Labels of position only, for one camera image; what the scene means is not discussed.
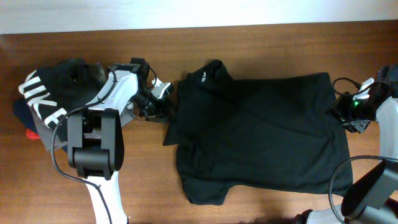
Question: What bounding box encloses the black cable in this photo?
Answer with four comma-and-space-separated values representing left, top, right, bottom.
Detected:
328, 77, 398, 224
50, 67, 158, 224

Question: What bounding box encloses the grey folded garment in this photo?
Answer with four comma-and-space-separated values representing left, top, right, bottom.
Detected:
32, 62, 136, 153

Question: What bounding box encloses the red orange garment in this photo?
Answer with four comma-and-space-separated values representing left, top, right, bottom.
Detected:
25, 129, 40, 140

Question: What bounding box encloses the right black cable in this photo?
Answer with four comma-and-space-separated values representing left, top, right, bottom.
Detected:
328, 77, 398, 224

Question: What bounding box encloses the black t-shirt small logo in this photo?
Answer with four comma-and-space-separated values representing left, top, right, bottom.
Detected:
164, 60, 353, 205

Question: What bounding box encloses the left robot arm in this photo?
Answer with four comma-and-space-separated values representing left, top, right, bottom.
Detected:
67, 58, 174, 223

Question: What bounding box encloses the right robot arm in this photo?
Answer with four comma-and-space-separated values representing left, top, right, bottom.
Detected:
292, 64, 397, 224

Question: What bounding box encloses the left black cable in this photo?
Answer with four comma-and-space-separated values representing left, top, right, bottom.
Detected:
50, 67, 158, 224

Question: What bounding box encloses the navy folded garment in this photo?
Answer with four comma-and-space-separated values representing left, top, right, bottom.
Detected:
12, 98, 37, 133

